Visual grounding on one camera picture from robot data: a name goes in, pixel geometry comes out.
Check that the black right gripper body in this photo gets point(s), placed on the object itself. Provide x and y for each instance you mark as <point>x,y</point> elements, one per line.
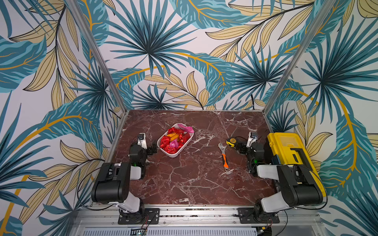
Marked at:
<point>240,146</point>

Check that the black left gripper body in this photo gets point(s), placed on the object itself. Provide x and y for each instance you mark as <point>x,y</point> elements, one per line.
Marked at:
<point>150,150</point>

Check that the yellow orange tea bag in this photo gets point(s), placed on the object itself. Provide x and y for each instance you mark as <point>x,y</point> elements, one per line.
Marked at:
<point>173,136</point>

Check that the pink tea bag packet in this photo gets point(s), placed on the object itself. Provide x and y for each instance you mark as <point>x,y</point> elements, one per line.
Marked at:
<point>187,129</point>

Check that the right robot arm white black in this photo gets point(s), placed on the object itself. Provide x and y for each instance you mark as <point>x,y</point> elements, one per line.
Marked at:
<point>296,182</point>

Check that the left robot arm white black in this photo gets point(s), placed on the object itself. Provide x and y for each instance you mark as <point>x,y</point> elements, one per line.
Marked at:
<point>112,185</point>

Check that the red tea bags in box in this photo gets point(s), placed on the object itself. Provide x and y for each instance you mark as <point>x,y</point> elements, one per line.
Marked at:
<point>174,146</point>

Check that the yellow black tape measure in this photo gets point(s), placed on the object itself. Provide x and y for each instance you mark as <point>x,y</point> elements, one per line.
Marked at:
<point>231,142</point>

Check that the yellow black toolbox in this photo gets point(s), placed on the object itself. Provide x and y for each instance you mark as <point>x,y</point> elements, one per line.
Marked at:
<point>289,149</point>

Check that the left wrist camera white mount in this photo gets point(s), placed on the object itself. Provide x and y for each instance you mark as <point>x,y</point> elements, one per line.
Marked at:
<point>141,140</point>

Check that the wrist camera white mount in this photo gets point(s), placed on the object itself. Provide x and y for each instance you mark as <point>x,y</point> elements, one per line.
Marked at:
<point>252,138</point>
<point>141,140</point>

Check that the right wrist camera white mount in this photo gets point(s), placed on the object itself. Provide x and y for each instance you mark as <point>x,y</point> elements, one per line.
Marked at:
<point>252,138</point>

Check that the adjustable wrench orange handle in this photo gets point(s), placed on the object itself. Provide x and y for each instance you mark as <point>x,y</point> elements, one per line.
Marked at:
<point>224,159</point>

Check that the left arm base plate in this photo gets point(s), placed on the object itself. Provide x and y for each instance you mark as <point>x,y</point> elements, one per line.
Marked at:
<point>150,216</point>

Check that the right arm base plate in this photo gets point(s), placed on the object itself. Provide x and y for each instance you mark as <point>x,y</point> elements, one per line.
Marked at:
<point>248,215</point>

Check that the aluminium front rail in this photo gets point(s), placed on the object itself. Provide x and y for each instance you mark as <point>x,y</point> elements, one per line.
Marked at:
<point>197,216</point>

